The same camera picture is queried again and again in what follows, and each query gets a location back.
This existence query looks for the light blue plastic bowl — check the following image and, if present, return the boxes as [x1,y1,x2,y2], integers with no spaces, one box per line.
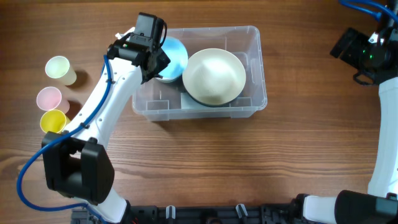
[157,37,188,83]

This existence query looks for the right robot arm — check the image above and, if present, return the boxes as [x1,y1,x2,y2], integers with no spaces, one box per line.
[277,1,397,223]

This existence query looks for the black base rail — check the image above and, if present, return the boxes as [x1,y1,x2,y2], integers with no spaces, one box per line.
[71,203,299,224]

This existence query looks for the pink plastic cup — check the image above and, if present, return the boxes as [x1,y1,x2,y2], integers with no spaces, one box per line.
[36,86,70,113]

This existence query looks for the beige plastic plate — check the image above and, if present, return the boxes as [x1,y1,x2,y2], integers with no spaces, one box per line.
[182,49,246,94]

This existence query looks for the yellow plastic cup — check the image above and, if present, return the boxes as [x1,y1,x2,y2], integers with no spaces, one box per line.
[40,110,70,133]

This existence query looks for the cream plastic cup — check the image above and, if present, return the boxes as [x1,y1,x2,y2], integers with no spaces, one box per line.
[45,56,77,86]

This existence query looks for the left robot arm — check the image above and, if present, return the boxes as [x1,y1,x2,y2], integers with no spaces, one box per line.
[36,32,170,223]

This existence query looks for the clear plastic storage container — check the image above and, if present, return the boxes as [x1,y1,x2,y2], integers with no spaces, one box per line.
[132,26,267,121]

